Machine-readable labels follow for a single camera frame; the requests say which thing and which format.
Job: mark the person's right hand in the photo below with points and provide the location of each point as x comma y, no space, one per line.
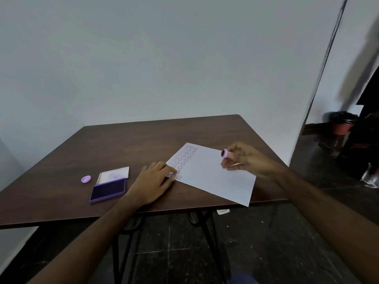
254,162

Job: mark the person's left hand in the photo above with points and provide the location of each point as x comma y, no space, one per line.
148,186

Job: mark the person's left thumb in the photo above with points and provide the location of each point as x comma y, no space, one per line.
168,182

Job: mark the person's right fingers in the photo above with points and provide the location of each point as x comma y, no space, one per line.
235,158

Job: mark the pink round stamp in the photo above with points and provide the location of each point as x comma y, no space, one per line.
225,153

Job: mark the white stamped paper sheet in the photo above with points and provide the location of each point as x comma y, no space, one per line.
213,177

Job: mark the person's right forearm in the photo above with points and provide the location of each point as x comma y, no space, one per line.
325,221

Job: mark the person's left forearm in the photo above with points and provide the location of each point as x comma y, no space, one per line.
88,242

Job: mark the small white floor object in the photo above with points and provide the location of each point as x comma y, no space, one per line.
223,212

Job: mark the open purple ink pad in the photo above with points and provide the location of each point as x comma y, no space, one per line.
108,189

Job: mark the black metal table legs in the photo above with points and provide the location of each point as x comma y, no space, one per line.
211,241

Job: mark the purple round cap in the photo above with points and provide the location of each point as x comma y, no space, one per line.
86,179

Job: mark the black and red bin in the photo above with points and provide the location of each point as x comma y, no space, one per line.
343,122

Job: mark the blue trousers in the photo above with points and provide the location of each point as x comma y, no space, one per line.
244,279

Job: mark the dark furniture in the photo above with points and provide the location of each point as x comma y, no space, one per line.
365,138

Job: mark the clear glass object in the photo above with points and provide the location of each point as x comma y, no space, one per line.
371,175

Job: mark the black wall edge strip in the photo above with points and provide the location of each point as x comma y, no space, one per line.
321,76

